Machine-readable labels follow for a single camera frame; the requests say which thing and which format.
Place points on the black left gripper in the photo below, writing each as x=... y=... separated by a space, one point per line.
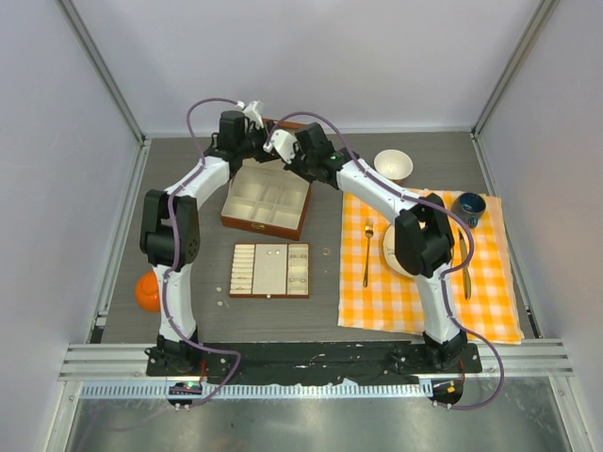
x=253 y=131

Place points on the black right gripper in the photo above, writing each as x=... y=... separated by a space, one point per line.
x=292 y=167

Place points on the brown jewelry box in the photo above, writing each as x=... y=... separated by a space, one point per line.
x=262 y=197

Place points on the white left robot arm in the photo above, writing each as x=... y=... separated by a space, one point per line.
x=170 y=234

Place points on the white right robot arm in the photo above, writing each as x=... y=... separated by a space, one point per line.
x=422 y=234

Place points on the brown jewelry tray insert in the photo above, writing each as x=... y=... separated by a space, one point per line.
x=254 y=274

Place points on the white ceramic bowl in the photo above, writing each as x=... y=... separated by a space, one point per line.
x=394 y=165

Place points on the gold fork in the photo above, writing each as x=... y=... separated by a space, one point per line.
x=369 y=232

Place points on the decorated ceramic plate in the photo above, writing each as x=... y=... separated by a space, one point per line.
x=388 y=245

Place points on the yellow checkered cloth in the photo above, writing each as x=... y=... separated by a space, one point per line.
x=391 y=302

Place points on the dark blue mug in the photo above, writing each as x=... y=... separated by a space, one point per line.
x=469 y=207

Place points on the orange upturned bowl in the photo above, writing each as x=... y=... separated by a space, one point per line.
x=147 y=293

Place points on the gold knife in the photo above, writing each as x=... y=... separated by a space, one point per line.
x=466 y=275

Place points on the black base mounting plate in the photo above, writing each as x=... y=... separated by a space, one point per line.
x=308 y=363

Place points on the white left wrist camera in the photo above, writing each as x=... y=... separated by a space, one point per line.
x=253 y=112

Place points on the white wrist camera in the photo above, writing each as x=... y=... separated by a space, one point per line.
x=253 y=112
x=282 y=144

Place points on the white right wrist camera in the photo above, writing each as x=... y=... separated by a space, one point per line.
x=282 y=144

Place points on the white slotted cable duct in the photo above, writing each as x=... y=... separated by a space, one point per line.
x=184 y=390

